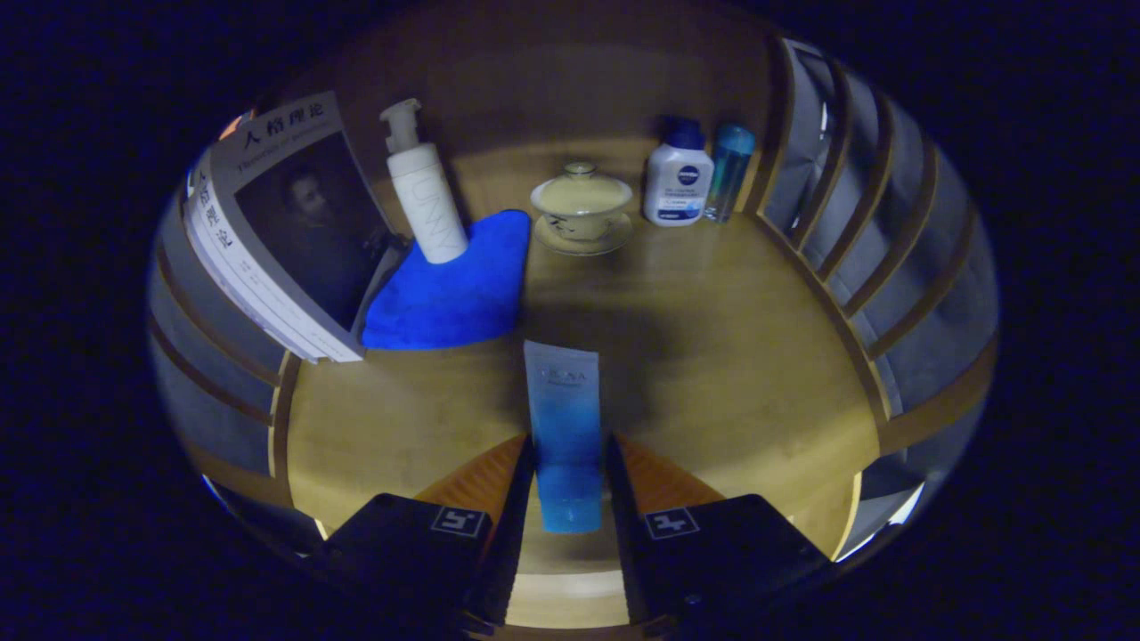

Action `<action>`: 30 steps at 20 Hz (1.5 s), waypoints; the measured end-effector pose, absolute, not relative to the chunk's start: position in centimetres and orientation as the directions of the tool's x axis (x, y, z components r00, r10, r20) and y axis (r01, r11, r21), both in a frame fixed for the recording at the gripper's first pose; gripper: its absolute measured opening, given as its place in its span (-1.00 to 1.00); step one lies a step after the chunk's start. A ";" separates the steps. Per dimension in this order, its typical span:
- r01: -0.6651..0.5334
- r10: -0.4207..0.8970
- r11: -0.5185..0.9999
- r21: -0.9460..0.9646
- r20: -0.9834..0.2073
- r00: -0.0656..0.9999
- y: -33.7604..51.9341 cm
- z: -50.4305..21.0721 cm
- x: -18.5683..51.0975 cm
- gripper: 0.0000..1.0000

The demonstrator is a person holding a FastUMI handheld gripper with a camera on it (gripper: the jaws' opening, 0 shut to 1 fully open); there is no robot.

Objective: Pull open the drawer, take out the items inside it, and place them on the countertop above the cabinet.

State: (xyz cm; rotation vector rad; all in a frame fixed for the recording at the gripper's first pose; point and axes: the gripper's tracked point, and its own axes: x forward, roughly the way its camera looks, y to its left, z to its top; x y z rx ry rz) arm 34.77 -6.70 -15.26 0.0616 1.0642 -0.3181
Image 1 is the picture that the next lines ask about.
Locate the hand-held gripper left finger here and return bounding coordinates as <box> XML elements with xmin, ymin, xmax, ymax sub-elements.
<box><xmin>303</xmin><ymin>434</ymin><xmax>535</xmax><ymax>635</ymax></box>

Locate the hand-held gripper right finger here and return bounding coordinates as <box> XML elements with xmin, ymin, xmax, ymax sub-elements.
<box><xmin>606</xmin><ymin>432</ymin><xmax>834</xmax><ymax>629</ymax></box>

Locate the blue white cosmetic tube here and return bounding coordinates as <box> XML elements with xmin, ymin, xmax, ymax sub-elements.
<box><xmin>523</xmin><ymin>339</ymin><xmax>604</xmax><ymax>535</ymax></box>

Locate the wooden countertop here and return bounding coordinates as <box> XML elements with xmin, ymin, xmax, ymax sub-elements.
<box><xmin>267</xmin><ymin>138</ymin><xmax>883</xmax><ymax>575</ymax></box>

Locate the wooden cabinet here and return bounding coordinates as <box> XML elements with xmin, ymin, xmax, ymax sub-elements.
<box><xmin>147</xmin><ymin>0</ymin><xmax>998</xmax><ymax>571</ymax></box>

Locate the blue cloth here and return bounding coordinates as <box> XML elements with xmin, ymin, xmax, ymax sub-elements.
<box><xmin>361</xmin><ymin>209</ymin><xmax>533</xmax><ymax>351</ymax></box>

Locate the beige lidded tea bowl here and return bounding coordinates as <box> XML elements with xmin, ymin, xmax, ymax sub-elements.
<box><xmin>531</xmin><ymin>162</ymin><xmax>635</xmax><ymax>241</ymax></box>

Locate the white pump bottle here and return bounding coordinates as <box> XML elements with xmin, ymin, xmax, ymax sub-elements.
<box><xmin>379</xmin><ymin>98</ymin><xmax>470</xmax><ymax>265</ymax></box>

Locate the white lotion bottle blue cap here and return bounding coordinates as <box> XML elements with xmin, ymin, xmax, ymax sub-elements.
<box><xmin>643</xmin><ymin>118</ymin><xmax>715</xmax><ymax>227</ymax></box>

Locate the white book with portrait cover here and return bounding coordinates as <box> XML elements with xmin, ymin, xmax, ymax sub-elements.
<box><xmin>183</xmin><ymin>91</ymin><xmax>411</xmax><ymax>364</ymax></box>

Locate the slim teal bottle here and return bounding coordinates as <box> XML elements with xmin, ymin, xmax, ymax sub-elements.
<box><xmin>704</xmin><ymin>123</ymin><xmax>756</xmax><ymax>223</ymax></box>

